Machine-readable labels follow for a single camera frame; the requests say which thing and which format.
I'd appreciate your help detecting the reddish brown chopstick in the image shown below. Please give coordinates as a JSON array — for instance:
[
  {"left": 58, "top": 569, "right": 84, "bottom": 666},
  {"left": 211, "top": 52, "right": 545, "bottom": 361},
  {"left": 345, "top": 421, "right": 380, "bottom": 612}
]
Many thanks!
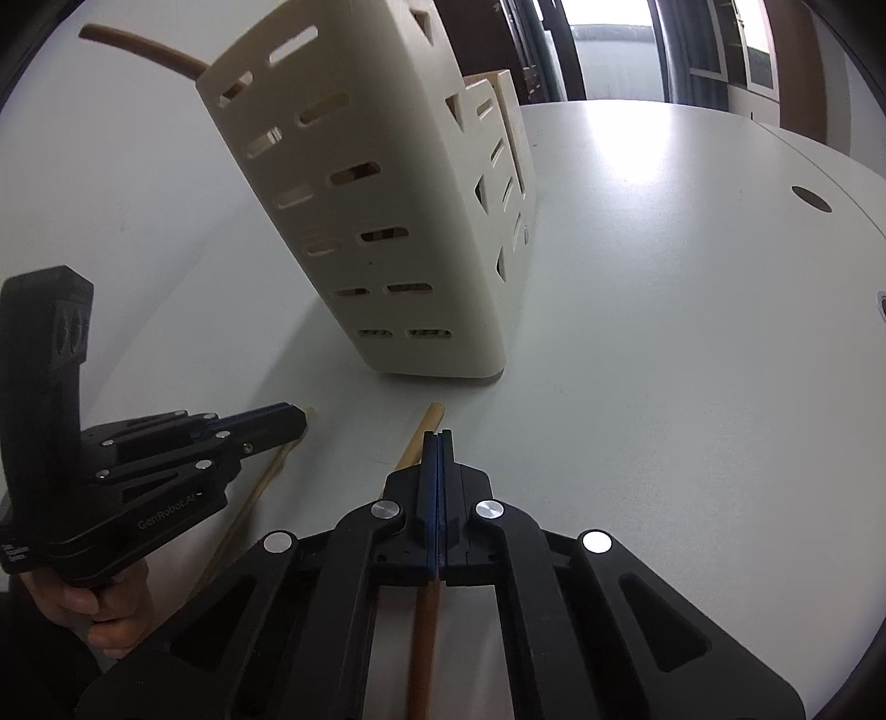
[{"left": 382, "top": 402, "right": 446, "bottom": 718}]

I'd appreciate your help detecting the glass balcony door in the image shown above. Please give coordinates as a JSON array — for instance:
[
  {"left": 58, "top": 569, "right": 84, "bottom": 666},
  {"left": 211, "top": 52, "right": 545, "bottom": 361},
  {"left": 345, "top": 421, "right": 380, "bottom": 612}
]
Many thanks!
[{"left": 534, "top": 0, "right": 665, "bottom": 102}]

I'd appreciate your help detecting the light wooden chopstick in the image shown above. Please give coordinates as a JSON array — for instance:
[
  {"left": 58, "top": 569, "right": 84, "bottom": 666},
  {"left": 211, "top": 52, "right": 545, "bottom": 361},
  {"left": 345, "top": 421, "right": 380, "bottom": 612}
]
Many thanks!
[{"left": 78, "top": 24, "right": 209, "bottom": 81}]

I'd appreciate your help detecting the cream plastic utensil holder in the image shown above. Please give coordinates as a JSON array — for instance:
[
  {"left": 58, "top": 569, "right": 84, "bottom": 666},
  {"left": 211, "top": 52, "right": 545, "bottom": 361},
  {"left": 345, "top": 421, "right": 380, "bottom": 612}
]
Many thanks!
[{"left": 197, "top": 2, "right": 536, "bottom": 379}]

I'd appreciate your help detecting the left hand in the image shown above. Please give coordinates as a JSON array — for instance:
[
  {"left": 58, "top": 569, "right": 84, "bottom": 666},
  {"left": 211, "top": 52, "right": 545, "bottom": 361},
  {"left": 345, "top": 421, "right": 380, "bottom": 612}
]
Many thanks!
[{"left": 17, "top": 559, "right": 156, "bottom": 659}]

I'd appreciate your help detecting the dark blue curtain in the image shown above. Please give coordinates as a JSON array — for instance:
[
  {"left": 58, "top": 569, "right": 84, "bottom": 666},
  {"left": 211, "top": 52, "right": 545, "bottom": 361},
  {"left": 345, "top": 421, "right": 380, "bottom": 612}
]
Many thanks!
[{"left": 655, "top": 0, "right": 728, "bottom": 111}]

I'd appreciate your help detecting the dark brown wardrobe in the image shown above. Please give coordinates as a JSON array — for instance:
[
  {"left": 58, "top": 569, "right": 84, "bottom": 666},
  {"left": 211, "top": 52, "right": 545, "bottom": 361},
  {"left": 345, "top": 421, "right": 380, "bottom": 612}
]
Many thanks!
[{"left": 435, "top": 0, "right": 554, "bottom": 105}]

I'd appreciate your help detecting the brown glass-door cabinet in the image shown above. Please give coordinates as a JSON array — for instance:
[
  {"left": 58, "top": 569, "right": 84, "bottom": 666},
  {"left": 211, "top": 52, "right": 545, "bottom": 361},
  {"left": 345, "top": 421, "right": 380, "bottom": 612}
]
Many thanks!
[{"left": 713, "top": 0, "right": 827, "bottom": 142}]

